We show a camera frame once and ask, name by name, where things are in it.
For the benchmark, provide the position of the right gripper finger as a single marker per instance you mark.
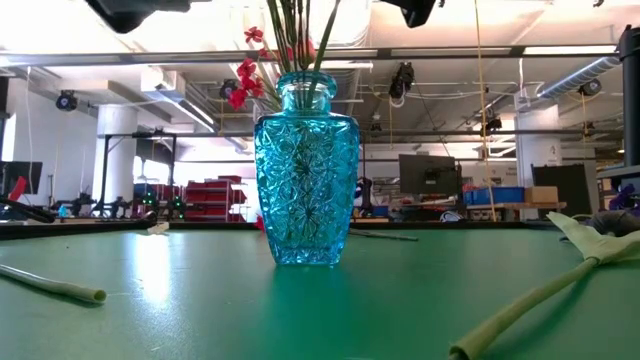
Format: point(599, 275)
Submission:
point(415, 12)

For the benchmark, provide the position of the pink artificial tulip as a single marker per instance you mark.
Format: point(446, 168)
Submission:
point(307, 50)
point(60, 287)

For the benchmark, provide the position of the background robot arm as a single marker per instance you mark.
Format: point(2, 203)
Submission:
point(82, 202)
point(120, 205)

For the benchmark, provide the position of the blue cut glass vase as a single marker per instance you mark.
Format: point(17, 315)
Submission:
point(306, 190)

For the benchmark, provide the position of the white ceiling light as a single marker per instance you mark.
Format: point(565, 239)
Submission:
point(345, 65)

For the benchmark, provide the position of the plain white pillar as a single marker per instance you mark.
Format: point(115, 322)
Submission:
point(117, 160)

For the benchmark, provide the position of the black background monitor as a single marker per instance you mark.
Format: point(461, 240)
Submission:
point(430, 175)

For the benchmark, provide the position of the white pillar with sign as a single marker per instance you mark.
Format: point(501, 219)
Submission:
point(537, 145)

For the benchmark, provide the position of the blue storage bins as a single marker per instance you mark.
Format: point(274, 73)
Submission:
point(495, 195)

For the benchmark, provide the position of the dark flat monitor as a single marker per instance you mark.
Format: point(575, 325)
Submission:
point(20, 177)

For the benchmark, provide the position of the red bin rack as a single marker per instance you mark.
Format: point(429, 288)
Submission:
point(215, 200)

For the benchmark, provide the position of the small white petal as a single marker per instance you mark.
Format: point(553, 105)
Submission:
point(159, 228)

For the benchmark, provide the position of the wooden shelf cart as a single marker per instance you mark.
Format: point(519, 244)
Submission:
point(520, 206)

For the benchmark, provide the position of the brown cardboard box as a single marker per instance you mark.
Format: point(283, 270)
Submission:
point(541, 194)

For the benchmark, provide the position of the black panel board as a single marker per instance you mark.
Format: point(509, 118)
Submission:
point(560, 190)

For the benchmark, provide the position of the green table mat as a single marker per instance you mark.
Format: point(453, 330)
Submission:
point(250, 320)

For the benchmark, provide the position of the grey overhead frame bar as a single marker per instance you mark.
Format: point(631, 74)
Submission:
point(150, 56)

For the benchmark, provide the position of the black ceiling camera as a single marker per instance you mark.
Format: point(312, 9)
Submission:
point(590, 87)
point(66, 100)
point(229, 90)
point(401, 80)

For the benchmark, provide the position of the black metal frame stand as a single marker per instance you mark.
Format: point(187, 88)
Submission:
point(104, 175)

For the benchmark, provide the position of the silver ventilation duct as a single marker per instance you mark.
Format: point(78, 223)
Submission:
point(575, 77)

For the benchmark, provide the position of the black camera stand pole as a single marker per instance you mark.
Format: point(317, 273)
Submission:
point(631, 100)

